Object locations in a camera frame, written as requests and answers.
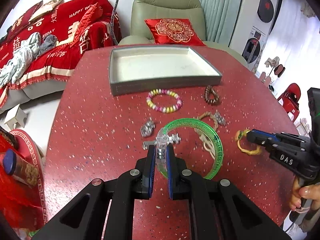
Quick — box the green leather armchair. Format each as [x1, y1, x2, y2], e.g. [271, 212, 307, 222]
[119, 0, 248, 67]

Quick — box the silver star hair clip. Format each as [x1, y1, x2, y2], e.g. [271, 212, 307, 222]
[142, 133, 182, 150]

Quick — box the jar with blue lid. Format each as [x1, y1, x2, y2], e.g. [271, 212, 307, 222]
[2, 149, 39, 187]

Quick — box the light blue clothes pile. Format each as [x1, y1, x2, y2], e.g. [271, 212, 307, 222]
[1, 32, 58, 88]

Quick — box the small white stool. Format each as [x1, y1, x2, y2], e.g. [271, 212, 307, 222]
[4, 104, 27, 130]

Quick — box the red round stool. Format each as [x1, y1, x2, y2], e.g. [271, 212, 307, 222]
[10, 129, 48, 231]

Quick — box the yellow flower cord bracelet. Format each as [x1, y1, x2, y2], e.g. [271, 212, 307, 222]
[235, 129, 263, 156]

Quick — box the green jade bangle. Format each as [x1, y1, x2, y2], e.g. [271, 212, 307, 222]
[156, 118, 224, 180]

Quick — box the silver heart pendant brooch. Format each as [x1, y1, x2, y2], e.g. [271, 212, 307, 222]
[140, 118, 155, 138]

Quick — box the red plastic chair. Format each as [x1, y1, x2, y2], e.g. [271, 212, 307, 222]
[277, 83, 301, 122]

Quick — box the braided hanging cable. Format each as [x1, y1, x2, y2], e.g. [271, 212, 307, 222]
[109, 0, 125, 46]

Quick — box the red blanket covered sofa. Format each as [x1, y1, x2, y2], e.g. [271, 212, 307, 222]
[1, 0, 121, 112]

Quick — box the red embroidered cushion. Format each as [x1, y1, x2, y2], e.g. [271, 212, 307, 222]
[144, 18, 206, 46]

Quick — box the pink yellow bead bracelet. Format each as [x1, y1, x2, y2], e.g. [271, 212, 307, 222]
[146, 88, 183, 114]

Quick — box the person's right hand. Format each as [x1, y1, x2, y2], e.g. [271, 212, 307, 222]
[289, 177, 320, 211]

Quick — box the pale green curtain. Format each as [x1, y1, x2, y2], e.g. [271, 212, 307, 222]
[199, 0, 241, 46]

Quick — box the grey jewelry tray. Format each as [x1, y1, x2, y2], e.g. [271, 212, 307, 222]
[108, 45, 222, 96]

